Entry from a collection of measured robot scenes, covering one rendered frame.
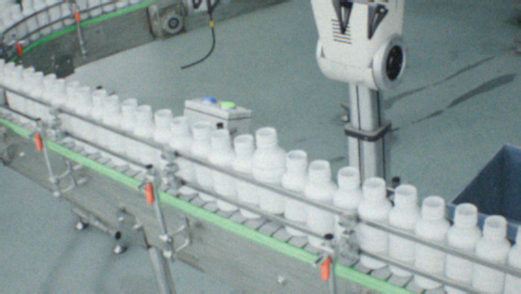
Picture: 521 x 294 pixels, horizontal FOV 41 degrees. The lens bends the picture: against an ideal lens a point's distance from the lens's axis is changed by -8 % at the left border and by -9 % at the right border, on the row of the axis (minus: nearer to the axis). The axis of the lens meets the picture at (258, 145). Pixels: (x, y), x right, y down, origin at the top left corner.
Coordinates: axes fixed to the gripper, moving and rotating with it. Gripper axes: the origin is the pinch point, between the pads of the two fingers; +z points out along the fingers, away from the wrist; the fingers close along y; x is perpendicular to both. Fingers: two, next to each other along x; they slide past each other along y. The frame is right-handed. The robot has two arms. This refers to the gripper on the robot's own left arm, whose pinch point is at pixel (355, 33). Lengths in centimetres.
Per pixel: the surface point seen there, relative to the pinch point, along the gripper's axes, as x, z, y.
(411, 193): -24.2, 24.1, 27.3
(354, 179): -25.3, 24.2, 16.7
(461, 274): -26, 35, 40
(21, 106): -10, 33, -95
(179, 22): 89, 7, -123
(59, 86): -16, 24, -72
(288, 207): -22.1, 33.2, 3.2
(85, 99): -16, 25, -60
